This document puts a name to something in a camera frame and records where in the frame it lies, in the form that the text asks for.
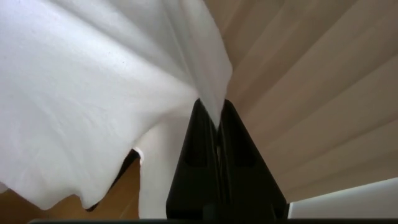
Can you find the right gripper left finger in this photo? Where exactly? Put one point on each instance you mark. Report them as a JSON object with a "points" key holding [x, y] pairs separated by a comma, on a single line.
{"points": [[192, 186]]}

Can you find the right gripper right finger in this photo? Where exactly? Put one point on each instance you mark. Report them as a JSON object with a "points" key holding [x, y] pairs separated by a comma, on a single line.
{"points": [[248, 186]]}

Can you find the white garment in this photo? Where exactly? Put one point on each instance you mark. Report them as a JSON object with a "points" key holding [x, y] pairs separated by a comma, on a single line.
{"points": [[77, 77]]}

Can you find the beige curtain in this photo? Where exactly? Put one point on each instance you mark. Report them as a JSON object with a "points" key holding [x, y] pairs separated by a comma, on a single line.
{"points": [[311, 93]]}

